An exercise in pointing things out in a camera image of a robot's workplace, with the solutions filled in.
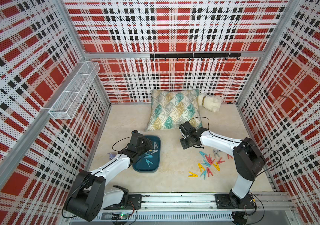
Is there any dark teal storage box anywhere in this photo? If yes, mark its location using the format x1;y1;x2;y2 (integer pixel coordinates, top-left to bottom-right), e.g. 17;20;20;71
132;136;161;173

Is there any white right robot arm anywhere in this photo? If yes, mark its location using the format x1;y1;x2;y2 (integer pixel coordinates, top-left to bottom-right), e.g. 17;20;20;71
179;122;266;204

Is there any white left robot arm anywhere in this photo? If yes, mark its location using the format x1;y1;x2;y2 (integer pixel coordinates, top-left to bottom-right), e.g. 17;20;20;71
62;130;153;222

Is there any black wall hook rail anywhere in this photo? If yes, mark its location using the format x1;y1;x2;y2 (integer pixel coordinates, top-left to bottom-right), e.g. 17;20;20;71
150;52;242;59

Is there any teal clothespin pile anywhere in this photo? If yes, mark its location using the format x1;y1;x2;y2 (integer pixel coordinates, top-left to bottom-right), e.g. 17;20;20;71
201;160;211;167

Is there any yellow clothespin front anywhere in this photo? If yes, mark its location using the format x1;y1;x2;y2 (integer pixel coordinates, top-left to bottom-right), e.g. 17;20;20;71
188;171;198;178

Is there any patterned teal gold pillow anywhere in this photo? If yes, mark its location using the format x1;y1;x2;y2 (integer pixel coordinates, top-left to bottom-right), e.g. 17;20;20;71
145;90;203;131

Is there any green circuit board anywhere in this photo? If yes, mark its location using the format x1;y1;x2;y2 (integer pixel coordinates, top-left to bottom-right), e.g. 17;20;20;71
111;213;132;220

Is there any white wire mesh shelf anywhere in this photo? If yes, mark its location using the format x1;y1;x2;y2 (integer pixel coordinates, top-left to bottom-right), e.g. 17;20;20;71
49;61;100;120

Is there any red clothespin front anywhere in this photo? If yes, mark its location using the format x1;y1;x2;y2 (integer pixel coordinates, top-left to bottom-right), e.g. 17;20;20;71
207;167;213;177

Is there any white plush teddy bear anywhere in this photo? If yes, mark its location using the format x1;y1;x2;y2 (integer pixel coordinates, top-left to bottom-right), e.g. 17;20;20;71
198;94;222;112

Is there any purple small toy figure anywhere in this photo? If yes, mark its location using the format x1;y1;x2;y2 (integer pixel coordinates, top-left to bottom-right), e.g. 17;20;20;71
108;153;117;160

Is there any teal clothespin front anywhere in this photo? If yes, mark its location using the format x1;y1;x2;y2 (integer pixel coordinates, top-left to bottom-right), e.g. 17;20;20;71
200;171;207;180

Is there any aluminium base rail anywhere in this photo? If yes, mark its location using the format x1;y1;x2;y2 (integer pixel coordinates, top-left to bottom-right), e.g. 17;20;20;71
86;192;293;223

